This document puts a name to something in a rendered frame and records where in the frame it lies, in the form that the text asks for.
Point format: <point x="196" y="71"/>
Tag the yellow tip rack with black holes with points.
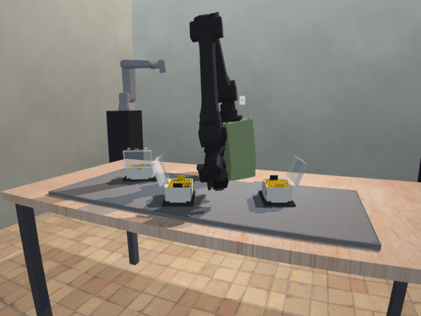
<point x="275" y="183"/>
<point x="181" y="182"/>

